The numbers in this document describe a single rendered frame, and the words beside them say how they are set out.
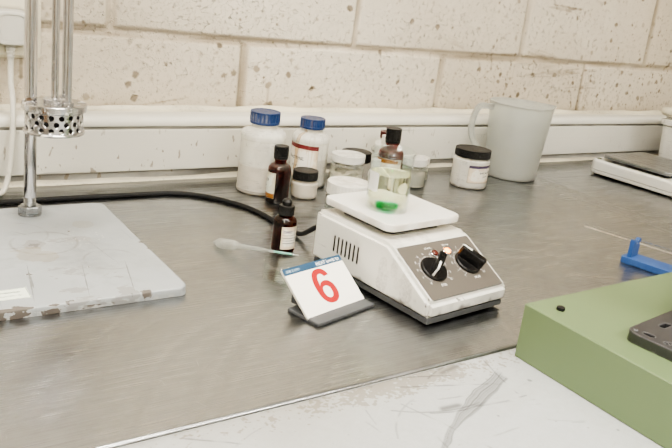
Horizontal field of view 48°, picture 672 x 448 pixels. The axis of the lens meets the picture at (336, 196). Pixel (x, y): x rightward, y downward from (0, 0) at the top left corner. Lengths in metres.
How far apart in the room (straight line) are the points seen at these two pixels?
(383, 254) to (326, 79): 0.61
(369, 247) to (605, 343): 0.28
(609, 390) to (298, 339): 0.29
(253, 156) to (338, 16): 0.34
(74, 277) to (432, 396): 0.39
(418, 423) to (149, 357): 0.24
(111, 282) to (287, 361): 0.22
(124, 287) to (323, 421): 0.28
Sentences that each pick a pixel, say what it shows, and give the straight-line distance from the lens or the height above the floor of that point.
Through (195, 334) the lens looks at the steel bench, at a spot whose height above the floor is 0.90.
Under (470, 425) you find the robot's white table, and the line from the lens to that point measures 0.65.
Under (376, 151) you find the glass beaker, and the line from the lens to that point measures 0.84.
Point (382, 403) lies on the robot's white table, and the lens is 0.66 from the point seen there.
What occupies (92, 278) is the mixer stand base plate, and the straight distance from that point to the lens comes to 0.82.
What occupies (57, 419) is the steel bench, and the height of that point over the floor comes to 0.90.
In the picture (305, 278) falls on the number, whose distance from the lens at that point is 0.80.
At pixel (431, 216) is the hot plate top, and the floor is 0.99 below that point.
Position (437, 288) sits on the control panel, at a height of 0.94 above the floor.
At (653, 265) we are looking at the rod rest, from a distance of 1.14.
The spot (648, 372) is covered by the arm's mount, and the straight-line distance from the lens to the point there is 0.69.
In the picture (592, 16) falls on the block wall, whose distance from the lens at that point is 1.86.
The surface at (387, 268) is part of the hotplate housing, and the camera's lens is 0.82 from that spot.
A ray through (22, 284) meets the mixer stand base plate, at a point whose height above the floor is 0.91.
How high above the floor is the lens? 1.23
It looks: 16 degrees down
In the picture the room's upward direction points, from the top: 7 degrees clockwise
